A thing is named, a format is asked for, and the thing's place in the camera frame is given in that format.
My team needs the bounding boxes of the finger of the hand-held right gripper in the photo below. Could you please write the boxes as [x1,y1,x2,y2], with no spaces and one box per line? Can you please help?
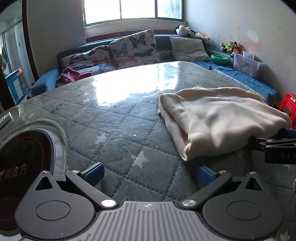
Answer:
[247,137,296,150]
[277,128,296,139]

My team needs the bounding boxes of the hanging clothes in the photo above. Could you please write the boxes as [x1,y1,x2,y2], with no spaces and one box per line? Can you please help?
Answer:
[0,44,8,70]

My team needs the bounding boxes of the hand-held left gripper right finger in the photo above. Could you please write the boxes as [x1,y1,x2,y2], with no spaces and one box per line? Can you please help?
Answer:
[179,165,265,208]

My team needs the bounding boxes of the round black induction hob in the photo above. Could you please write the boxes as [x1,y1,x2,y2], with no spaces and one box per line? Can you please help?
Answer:
[0,128,57,234]

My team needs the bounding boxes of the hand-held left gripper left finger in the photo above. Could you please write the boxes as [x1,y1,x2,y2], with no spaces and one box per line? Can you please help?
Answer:
[34,162,118,208]

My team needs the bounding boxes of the grey star quilted table cover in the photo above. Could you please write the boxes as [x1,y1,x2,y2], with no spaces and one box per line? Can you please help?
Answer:
[0,61,296,232]

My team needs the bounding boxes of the blue sofa cover cloth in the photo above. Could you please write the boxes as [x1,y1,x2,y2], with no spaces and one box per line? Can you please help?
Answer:
[194,59,280,105]

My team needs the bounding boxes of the window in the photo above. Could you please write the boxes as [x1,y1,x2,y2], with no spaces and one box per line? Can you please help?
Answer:
[82,0,188,26]

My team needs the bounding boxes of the cream long-sleeve garment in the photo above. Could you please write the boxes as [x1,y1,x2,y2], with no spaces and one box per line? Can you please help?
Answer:
[154,86,292,162]

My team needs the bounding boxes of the brown plush toy green shirt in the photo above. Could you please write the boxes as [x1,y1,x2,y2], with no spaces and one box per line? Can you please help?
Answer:
[220,42,234,53]

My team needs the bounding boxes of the large butterfly print pillow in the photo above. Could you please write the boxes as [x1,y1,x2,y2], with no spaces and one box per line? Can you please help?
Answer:
[109,29,162,69]

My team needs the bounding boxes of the blue corner sofa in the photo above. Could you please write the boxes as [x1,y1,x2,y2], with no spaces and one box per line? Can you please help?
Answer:
[28,32,280,107]

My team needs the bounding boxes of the panda plush toy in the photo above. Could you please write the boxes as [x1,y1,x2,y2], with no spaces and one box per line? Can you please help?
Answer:
[176,25,196,37]

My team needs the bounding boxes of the red plastic stool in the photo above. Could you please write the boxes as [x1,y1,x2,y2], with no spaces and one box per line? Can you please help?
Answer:
[278,93,296,129]

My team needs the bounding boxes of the clear plastic storage box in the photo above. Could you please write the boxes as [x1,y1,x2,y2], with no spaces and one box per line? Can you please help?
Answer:
[232,51,264,79]

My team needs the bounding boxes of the pink cloth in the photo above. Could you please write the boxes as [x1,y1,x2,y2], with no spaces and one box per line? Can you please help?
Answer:
[56,67,93,87]

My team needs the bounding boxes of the green bowl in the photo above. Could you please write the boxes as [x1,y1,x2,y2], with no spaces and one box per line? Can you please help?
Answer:
[210,54,229,65]

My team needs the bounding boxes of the blue toy cabinet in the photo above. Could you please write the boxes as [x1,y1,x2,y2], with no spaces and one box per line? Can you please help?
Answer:
[5,67,23,105]

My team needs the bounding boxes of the green orange plush toy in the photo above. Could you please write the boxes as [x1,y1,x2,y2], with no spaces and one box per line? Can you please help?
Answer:
[195,32,211,42]

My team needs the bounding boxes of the dark wooden door frame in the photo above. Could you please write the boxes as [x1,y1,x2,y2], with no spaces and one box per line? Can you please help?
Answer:
[0,0,40,112]

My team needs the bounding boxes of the grey pillow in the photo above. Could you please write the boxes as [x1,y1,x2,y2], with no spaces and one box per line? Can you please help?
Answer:
[169,36,211,62]

